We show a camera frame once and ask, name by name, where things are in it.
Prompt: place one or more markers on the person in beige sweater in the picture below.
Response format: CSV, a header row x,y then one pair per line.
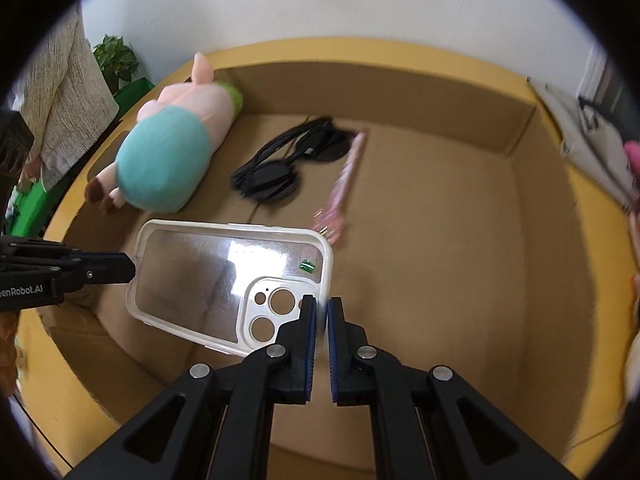
x,y
64,100

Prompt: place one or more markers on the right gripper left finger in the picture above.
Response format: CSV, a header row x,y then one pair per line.
x,y
214,424

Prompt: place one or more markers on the pink plush toy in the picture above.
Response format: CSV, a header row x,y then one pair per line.
x,y
632,150

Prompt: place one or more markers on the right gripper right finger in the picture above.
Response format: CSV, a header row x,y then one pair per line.
x,y
427,424

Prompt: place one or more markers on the pink crystal bear pen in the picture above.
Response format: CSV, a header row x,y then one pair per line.
x,y
329,220

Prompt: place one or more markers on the green potted plant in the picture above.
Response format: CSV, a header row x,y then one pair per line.
x,y
117,62

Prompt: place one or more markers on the black sunglasses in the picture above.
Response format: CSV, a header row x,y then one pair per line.
x,y
270,175

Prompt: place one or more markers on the brown cardboard box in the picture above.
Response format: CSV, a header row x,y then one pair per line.
x,y
460,246

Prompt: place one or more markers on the clear white phone case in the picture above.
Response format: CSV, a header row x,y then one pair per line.
x,y
227,287

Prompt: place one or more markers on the pig plush teal shirt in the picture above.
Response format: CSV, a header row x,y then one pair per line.
x,y
163,159

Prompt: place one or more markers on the beige cloth bag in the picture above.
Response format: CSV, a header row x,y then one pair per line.
x,y
591,142

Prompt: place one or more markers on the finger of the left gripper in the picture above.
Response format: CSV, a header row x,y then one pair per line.
x,y
38,273

